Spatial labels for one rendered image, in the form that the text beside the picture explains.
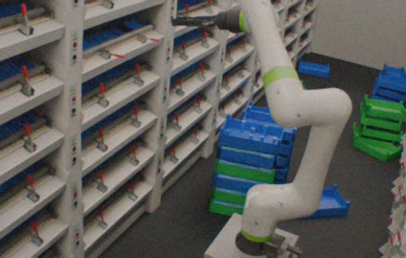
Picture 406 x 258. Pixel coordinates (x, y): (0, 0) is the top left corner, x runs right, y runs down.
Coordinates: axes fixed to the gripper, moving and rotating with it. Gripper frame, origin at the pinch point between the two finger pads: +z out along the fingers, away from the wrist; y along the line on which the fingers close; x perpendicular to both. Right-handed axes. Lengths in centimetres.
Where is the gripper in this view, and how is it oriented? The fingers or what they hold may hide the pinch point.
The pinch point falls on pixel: (181, 21)
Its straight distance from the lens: 208.4
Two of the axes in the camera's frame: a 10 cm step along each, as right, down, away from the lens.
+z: -9.1, -0.7, 4.1
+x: -0.9, -9.3, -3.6
